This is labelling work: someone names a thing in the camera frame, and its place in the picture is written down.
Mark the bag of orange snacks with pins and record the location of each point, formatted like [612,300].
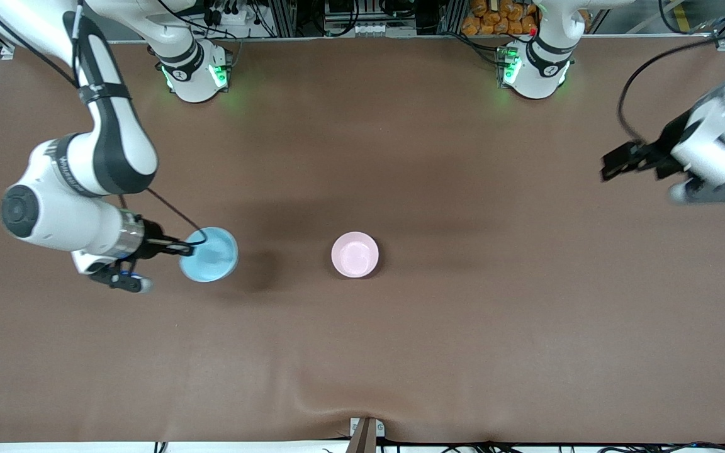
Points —
[494,16]

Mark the brown table cover sheet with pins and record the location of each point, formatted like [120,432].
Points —
[362,352]

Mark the pink bowl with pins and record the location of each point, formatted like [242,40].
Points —
[355,254]

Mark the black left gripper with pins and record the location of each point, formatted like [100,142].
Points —
[666,148]

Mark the blue bowl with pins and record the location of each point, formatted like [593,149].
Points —
[214,255]

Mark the white terminal block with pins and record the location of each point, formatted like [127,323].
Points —
[372,29]

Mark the power strip with black plugs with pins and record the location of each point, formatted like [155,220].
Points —
[230,11]

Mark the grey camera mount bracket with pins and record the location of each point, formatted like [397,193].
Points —
[365,431]

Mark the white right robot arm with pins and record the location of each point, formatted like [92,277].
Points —
[104,157]

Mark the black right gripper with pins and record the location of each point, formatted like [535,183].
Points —
[151,245]

